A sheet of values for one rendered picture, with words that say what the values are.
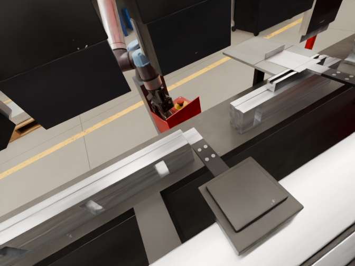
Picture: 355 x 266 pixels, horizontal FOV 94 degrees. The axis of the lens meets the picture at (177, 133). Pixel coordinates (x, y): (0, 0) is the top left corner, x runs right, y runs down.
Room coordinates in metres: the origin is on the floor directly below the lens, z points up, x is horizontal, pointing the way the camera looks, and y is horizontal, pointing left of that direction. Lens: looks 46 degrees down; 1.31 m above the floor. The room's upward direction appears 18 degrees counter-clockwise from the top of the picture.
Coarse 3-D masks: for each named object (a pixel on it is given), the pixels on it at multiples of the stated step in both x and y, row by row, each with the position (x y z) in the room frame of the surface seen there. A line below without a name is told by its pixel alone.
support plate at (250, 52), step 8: (248, 40) 0.69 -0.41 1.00; (256, 40) 0.66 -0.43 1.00; (264, 40) 0.64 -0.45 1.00; (272, 40) 0.62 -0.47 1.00; (232, 48) 0.66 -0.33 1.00; (240, 48) 0.64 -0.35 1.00; (248, 48) 0.62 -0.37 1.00; (256, 48) 0.60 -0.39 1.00; (264, 48) 0.58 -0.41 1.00; (272, 48) 0.56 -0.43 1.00; (288, 48) 0.53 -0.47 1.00; (296, 48) 0.51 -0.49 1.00; (304, 48) 0.49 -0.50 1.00; (232, 56) 0.60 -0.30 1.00; (240, 56) 0.58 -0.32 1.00; (248, 56) 0.56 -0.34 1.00; (256, 56) 0.54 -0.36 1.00; (264, 56) 0.52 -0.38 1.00; (248, 64) 0.52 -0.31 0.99; (256, 64) 0.49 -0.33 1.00; (264, 64) 0.48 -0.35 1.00; (272, 64) 0.46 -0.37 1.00; (272, 72) 0.42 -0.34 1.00; (280, 72) 0.41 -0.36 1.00
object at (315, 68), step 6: (312, 66) 0.38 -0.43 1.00; (318, 66) 0.37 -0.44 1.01; (324, 66) 0.36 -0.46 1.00; (312, 72) 0.36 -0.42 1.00; (318, 72) 0.35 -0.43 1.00; (324, 72) 0.34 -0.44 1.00; (330, 72) 0.33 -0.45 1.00; (336, 72) 0.32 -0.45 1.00; (342, 72) 0.32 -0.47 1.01; (330, 78) 0.32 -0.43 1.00; (336, 78) 0.30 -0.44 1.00; (342, 78) 0.30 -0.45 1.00; (348, 78) 0.29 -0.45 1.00; (354, 78) 0.28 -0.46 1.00; (348, 84) 0.27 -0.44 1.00; (354, 84) 0.26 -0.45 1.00; (354, 102) 0.22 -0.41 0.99
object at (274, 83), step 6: (324, 60) 0.41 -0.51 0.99; (282, 72) 0.40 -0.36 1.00; (288, 72) 0.40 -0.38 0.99; (294, 72) 0.39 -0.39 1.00; (300, 72) 0.39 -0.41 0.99; (306, 72) 0.39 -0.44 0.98; (270, 78) 0.39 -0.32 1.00; (276, 78) 0.39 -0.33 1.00; (282, 78) 0.38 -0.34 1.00; (288, 78) 0.38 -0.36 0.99; (294, 78) 0.38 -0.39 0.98; (270, 84) 0.38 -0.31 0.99; (276, 84) 0.37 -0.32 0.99; (282, 84) 0.37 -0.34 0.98; (276, 90) 0.37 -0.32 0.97
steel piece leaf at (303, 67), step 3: (312, 60) 0.41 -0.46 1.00; (315, 60) 0.41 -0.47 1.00; (318, 60) 0.40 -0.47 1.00; (306, 63) 0.41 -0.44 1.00; (309, 63) 0.40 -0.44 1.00; (312, 63) 0.40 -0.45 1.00; (300, 66) 0.40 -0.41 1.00; (303, 66) 0.40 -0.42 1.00; (306, 66) 0.39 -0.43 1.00; (294, 69) 0.40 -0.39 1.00; (297, 69) 0.39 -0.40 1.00; (300, 69) 0.39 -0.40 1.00; (303, 69) 0.38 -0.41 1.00
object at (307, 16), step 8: (320, 0) 0.39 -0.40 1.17; (328, 0) 0.40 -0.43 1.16; (336, 0) 0.40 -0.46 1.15; (312, 8) 0.39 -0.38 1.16; (320, 8) 0.39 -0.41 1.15; (328, 8) 0.40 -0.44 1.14; (336, 8) 0.41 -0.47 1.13; (304, 16) 0.40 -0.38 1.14; (312, 16) 0.39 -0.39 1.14; (320, 16) 0.40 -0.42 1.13; (328, 16) 0.40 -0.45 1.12; (304, 24) 0.40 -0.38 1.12; (312, 24) 0.39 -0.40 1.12; (320, 24) 0.40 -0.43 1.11; (328, 24) 0.42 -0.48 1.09; (304, 32) 0.39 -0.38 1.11; (312, 32) 0.40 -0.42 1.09; (320, 32) 0.41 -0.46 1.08; (304, 40) 0.40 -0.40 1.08
